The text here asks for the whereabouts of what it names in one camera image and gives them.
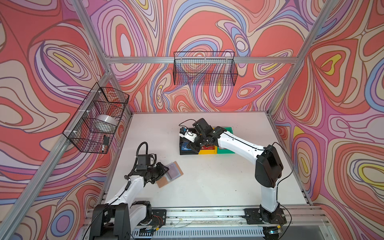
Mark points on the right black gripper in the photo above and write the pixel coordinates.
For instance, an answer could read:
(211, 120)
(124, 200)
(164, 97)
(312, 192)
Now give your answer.
(193, 147)

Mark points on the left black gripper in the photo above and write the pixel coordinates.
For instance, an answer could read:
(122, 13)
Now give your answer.
(161, 171)

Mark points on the tan leather card holder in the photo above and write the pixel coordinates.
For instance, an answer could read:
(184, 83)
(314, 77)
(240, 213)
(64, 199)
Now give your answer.
(173, 173)

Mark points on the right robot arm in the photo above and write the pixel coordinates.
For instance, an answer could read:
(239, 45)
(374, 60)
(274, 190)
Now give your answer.
(268, 165)

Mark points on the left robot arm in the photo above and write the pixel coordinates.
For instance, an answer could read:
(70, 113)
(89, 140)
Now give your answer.
(117, 218)

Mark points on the yellow plastic bin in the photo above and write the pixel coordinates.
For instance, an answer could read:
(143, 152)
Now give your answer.
(208, 150)

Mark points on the black plastic bin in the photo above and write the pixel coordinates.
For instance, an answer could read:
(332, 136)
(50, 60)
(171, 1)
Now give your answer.
(184, 147)

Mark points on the small black box in basket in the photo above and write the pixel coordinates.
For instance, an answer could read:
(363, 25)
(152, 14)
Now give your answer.
(106, 140)

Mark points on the silver tape roll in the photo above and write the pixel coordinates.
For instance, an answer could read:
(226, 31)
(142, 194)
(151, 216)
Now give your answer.
(107, 119)

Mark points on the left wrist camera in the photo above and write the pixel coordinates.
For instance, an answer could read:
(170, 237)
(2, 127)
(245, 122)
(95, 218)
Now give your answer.
(146, 161)

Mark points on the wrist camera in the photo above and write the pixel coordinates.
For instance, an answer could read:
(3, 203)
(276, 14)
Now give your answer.
(187, 134)
(146, 161)

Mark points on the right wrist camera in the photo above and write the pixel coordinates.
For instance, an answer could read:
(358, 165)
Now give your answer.
(187, 134)

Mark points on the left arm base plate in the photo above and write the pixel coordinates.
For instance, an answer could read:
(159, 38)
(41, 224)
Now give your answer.
(158, 219)

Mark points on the back wire basket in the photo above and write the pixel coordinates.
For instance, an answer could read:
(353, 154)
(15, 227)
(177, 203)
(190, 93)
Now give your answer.
(205, 68)

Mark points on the wire basket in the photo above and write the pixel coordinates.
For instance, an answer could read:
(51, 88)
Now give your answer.
(205, 68)
(84, 131)

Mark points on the left wire basket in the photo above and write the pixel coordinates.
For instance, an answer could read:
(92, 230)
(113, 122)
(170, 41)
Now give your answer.
(84, 131)

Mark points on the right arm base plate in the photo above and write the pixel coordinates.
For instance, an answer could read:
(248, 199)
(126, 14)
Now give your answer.
(257, 216)

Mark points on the aluminium front rail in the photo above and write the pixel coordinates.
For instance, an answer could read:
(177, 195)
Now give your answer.
(304, 222)

